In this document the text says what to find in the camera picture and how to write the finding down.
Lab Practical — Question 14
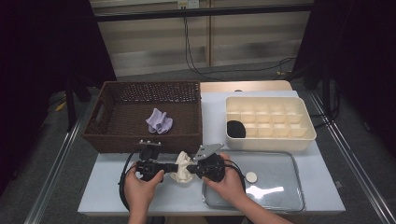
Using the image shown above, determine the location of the person's right hand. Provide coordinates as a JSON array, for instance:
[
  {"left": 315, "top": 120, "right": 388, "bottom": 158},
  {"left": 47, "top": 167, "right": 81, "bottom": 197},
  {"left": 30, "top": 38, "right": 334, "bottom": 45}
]
[{"left": 202, "top": 152, "right": 248, "bottom": 206}]

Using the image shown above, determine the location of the beige window blind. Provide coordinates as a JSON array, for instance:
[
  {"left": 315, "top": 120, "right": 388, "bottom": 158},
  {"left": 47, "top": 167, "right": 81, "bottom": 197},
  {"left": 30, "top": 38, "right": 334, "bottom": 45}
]
[{"left": 90, "top": 0, "right": 314, "bottom": 78}]

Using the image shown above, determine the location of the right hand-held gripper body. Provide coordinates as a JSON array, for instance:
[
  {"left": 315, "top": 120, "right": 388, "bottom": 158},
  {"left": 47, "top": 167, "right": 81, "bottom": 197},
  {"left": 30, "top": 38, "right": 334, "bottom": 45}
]
[{"left": 192, "top": 142, "right": 227, "bottom": 184}]

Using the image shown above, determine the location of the black curtain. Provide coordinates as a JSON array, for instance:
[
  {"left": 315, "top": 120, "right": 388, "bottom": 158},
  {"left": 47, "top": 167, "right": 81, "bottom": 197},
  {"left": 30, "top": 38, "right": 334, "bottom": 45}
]
[
  {"left": 292, "top": 0, "right": 396, "bottom": 150},
  {"left": 0, "top": 0, "right": 118, "bottom": 194}
]

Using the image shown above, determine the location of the person's left hand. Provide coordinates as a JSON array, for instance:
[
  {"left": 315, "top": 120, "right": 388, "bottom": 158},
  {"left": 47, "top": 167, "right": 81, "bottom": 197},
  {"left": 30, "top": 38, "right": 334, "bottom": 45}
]
[{"left": 124, "top": 161, "right": 165, "bottom": 216}]

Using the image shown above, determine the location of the black stand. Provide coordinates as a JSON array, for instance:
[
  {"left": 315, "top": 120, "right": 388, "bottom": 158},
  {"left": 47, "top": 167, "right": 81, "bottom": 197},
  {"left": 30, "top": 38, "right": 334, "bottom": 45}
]
[
  {"left": 288, "top": 59, "right": 340, "bottom": 122},
  {"left": 64, "top": 73, "right": 94, "bottom": 132}
]

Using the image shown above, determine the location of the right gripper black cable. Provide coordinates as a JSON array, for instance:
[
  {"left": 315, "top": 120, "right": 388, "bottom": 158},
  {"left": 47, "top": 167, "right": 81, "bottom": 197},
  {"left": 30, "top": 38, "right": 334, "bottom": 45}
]
[{"left": 223, "top": 160, "right": 248, "bottom": 192}]

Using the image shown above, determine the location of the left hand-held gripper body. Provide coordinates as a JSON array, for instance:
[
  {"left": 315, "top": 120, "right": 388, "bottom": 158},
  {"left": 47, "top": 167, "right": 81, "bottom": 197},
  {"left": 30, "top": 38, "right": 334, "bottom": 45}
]
[{"left": 134, "top": 139, "right": 172, "bottom": 183}]

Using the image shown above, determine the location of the white round disc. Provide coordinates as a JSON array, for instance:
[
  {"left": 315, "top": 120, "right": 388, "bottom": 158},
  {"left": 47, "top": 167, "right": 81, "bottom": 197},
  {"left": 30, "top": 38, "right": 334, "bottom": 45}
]
[{"left": 245, "top": 171, "right": 259, "bottom": 184}]

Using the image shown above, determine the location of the black wall cable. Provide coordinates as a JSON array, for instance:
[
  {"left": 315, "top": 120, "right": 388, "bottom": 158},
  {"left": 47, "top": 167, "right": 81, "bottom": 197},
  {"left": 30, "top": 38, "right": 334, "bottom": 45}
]
[{"left": 182, "top": 8, "right": 298, "bottom": 82}]

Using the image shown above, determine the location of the white wall outlet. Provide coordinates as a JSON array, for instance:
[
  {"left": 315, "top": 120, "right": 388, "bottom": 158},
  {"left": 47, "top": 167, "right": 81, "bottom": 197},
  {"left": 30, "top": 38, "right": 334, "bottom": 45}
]
[{"left": 177, "top": 0, "right": 200, "bottom": 9}]

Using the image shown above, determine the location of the brown woven basket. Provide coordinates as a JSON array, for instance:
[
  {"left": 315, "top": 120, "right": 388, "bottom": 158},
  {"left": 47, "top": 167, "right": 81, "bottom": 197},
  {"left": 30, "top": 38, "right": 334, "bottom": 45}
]
[{"left": 81, "top": 80, "right": 204, "bottom": 155}]

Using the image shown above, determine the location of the metal floor rail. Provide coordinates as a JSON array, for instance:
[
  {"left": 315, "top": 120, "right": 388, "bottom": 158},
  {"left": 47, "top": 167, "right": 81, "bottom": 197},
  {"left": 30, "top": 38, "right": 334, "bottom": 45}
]
[
  {"left": 22, "top": 111, "right": 90, "bottom": 224},
  {"left": 307, "top": 91, "right": 396, "bottom": 224}
]

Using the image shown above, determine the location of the black sock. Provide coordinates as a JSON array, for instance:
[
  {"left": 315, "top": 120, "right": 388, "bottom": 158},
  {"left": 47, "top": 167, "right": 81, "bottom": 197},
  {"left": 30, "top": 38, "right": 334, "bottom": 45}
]
[{"left": 226, "top": 119, "right": 248, "bottom": 139}]

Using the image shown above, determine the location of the black horizontal bar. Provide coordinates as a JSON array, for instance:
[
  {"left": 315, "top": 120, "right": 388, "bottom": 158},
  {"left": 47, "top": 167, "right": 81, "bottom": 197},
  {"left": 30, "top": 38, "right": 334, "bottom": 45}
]
[{"left": 92, "top": 3, "right": 316, "bottom": 22}]

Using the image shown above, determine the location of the purple sock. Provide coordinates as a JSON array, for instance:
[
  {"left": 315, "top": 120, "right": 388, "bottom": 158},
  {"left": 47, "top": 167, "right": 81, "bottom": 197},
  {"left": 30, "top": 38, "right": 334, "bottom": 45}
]
[{"left": 145, "top": 107, "right": 174, "bottom": 135}]

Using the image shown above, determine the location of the cream compartment organizer box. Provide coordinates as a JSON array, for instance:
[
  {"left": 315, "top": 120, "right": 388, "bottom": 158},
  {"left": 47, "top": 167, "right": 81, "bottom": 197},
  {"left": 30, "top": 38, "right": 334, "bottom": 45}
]
[{"left": 224, "top": 95, "right": 318, "bottom": 152}]

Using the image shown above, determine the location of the black floor cable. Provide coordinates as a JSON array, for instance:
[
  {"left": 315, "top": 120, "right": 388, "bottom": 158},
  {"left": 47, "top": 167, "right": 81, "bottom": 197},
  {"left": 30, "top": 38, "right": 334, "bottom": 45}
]
[{"left": 312, "top": 87, "right": 341, "bottom": 129}]

